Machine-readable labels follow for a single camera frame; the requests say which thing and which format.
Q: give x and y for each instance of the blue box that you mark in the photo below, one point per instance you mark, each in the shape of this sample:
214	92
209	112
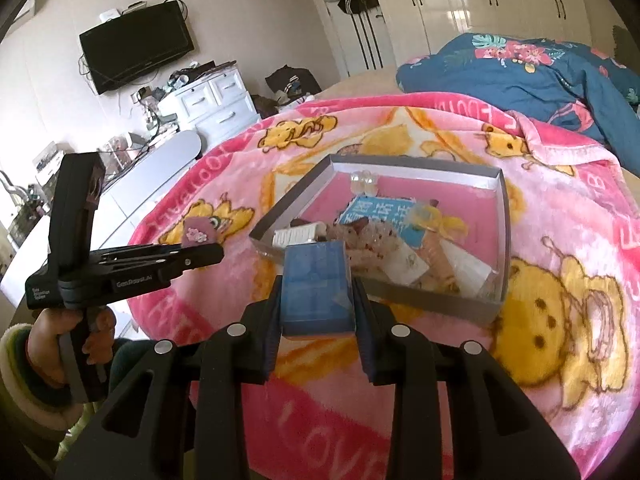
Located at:
315	290

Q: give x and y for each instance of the blue printed card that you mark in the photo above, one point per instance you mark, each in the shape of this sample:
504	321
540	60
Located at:
380	212

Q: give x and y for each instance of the clear flower hair clip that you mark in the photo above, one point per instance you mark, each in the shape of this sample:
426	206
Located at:
363	182

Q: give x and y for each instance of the white router box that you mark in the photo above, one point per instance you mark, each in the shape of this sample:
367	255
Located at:
110	14

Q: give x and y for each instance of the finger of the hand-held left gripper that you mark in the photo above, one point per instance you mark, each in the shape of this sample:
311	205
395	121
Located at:
140	254
200	260

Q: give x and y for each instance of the clear bag of yellow hoops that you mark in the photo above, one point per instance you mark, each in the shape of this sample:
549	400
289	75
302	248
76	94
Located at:
440	222

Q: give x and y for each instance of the pink printed blanket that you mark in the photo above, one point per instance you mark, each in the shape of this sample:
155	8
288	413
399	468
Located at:
550	200

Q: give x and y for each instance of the black bag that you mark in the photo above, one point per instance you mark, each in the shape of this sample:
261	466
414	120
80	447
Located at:
292	82

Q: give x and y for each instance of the white wardrobe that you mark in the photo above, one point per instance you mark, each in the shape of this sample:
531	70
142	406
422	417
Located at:
500	0

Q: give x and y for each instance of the clear beaded hair accessory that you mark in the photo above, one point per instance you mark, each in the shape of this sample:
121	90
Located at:
372	240

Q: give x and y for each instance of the black television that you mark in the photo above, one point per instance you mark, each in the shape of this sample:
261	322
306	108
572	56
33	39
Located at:
135	45

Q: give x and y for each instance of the pink flower hair clip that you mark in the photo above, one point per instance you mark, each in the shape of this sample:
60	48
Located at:
197	232

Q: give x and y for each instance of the green headboard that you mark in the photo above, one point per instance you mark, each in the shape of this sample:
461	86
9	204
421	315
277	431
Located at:
627	45

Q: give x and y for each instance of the white drawer chest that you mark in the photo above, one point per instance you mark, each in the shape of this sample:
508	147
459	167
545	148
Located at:
215	105

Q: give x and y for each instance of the blue floral quilt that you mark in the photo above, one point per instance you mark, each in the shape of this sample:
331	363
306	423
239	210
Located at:
525	85

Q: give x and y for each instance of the white hair claw clip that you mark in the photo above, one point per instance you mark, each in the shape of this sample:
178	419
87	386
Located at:
300	236

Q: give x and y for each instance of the white bed footboard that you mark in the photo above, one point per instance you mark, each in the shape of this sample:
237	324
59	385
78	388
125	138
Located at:
160	160

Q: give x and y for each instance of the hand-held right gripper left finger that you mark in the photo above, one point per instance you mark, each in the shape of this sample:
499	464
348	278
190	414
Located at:
272	330

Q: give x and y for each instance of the grey jewelry box tray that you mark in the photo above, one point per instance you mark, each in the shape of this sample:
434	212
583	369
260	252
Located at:
425	170

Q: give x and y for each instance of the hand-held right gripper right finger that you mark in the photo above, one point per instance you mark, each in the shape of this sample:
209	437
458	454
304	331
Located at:
365	332

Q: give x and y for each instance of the dark red hair clip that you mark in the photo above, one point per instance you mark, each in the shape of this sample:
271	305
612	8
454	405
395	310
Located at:
300	222

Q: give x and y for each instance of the person's left hand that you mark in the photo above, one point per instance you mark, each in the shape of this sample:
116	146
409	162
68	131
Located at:
45	340

